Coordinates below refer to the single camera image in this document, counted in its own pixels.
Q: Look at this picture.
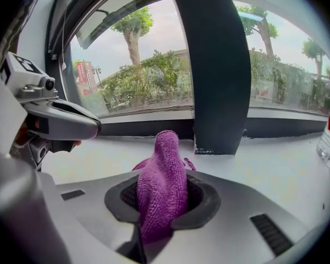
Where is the person's left hand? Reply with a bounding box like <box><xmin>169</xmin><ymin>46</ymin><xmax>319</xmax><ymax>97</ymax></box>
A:
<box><xmin>15</xmin><ymin>118</ymin><xmax>83</xmax><ymax>148</ymax></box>

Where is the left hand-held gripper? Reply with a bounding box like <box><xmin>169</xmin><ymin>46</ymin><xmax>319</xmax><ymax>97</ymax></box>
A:
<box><xmin>0</xmin><ymin>51</ymin><xmax>102</xmax><ymax>173</ymax></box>

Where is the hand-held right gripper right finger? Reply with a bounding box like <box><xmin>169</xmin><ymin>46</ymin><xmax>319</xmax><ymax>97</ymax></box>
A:
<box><xmin>151</xmin><ymin>172</ymin><xmax>313</xmax><ymax>264</ymax></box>

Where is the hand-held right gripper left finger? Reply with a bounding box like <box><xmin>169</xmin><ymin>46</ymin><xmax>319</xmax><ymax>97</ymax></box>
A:
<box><xmin>54</xmin><ymin>172</ymin><xmax>148</xmax><ymax>264</ymax></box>

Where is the street lamp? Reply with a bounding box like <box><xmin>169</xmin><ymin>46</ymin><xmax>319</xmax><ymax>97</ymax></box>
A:
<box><xmin>92</xmin><ymin>66</ymin><xmax>102</xmax><ymax>89</ymax></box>

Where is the purple cloth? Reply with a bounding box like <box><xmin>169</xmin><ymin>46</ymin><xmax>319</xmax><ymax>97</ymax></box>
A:
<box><xmin>131</xmin><ymin>130</ymin><xmax>196</xmax><ymax>244</ymax></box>

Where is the black window frame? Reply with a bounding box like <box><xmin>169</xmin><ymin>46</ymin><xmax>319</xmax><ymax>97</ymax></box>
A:
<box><xmin>43</xmin><ymin>0</ymin><xmax>330</xmax><ymax>156</ymax></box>

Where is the green tree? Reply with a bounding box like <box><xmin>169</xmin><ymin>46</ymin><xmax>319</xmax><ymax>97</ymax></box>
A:
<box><xmin>301</xmin><ymin>37</ymin><xmax>326</xmax><ymax>79</ymax></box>
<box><xmin>111</xmin><ymin>6</ymin><xmax>155</xmax><ymax>65</ymax></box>
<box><xmin>236</xmin><ymin>5</ymin><xmax>279</xmax><ymax>58</ymax></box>

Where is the green hedge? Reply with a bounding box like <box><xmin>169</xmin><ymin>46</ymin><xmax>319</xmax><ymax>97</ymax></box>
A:
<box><xmin>100</xmin><ymin>48</ymin><xmax>330</xmax><ymax>112</ymax></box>

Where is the red banner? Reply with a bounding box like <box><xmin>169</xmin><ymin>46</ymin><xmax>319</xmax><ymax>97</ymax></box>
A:
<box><xmin>75</xmin><ymin>60</ymin><xmax>97</xmax><ymax>96</ymax></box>

